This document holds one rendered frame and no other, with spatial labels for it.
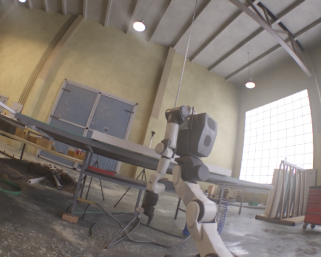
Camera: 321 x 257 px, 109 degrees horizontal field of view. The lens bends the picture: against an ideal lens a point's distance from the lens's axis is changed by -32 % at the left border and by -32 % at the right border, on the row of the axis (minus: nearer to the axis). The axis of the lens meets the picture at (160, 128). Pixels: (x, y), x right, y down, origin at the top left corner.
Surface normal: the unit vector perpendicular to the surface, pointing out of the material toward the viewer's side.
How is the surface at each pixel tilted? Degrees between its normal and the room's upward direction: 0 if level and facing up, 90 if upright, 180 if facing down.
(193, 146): 114
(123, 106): 90
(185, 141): 100
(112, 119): 90
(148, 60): 90
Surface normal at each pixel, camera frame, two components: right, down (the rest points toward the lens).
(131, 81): 0.36, -0.19
